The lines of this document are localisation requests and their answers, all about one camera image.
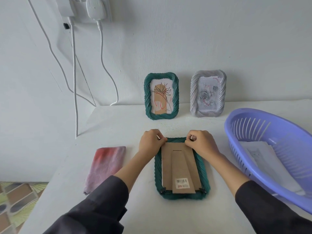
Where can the purple plastic basket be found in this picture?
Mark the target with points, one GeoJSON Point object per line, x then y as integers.
{"type": "Point", "coordinates": [292, 143]}

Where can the pink purple cloth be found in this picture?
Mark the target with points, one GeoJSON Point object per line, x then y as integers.
{"type": "Point", "coordinates": [104, 168]}

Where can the paper sheets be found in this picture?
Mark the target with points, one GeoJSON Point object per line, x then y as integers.
{"type": "Point", "coordinates": [268, 163]}

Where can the white rectangular charger adapter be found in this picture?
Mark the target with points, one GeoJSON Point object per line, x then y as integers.
{"type": "Point", "coordinates": [64, 7]}

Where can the person's left hand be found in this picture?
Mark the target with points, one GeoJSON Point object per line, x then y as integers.
{"type": "Point", "coordinates": [150, 146]}

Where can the person's left forearm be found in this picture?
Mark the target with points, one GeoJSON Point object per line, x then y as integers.
{"type": "Point", "coordinates": [131, 170]}

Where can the grey frame with rose drawing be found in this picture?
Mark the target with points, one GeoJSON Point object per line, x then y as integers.
{"type": "Point", "coordinates": [193, 95]}

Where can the white wall socket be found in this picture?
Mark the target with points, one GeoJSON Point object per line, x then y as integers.
{"type": "Point", "coordinates": [80, 14]}

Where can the white rounded charger adapter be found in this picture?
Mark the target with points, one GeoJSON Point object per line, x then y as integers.
{"type": "Point", "coordinates": [96, 8]}

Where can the person's right forearm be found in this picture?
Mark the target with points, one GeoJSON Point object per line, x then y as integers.
{"type": "Point", "coordinates": [229, 173]}

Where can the person's right hand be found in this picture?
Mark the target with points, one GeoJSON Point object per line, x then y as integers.
{"type": "Point", "coordinates": [203, 144]}

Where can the brown cardboard frame backing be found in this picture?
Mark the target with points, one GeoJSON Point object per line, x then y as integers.
{"type": "Point", "coordinates": [180, 168]}

